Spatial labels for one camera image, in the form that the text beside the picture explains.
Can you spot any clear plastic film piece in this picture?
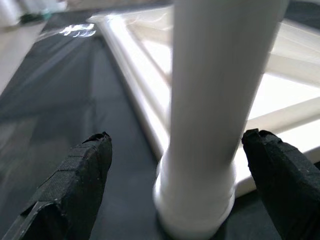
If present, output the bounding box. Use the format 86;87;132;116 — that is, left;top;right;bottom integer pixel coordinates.
59;22;97;38

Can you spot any white plastic children table top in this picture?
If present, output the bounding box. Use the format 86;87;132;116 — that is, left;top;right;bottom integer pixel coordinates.
88;4;320;238

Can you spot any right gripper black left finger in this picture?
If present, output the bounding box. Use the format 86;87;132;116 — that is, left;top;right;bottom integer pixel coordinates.
0;131;113;240

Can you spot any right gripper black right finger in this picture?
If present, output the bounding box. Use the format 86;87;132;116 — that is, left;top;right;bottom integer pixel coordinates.
241;128;320;240

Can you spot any black tablecloth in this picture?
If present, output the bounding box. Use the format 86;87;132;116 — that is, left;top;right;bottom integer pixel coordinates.
0;9;320;240

